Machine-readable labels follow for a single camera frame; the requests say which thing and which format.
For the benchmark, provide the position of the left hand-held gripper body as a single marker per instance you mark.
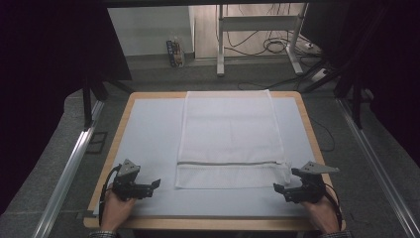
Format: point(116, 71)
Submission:
point(127, 185)

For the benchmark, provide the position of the white power strip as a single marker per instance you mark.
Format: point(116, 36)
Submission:
point(319, 75)

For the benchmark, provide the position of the white desk frame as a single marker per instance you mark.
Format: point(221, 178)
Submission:
point(220, 49)

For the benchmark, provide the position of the wooden table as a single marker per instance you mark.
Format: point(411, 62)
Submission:
point(214, 224)

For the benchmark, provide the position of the person's left hand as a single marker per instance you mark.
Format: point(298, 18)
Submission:
point(115, 210)

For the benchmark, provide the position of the person's right hand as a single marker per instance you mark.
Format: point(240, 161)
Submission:
point(322, 213)

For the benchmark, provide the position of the white mesh laundry bag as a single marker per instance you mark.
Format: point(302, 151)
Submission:
point(231, 132)

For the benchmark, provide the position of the black metal stand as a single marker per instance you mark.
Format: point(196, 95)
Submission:
point(356, 99)
point(87, 102)

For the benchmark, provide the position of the black rectangular floor frame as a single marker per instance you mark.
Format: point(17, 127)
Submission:
point(97, 142)

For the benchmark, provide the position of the black curtain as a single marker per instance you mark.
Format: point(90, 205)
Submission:
point(43, 82)
point(393, 66)

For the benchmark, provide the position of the pack of bottles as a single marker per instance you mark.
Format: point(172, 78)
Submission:
point(175, 53)

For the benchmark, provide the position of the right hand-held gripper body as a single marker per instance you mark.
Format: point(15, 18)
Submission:
point(308, 188)

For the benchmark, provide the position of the aluminium rail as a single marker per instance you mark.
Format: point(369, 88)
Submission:
point(373, 158)
point(71, 165)

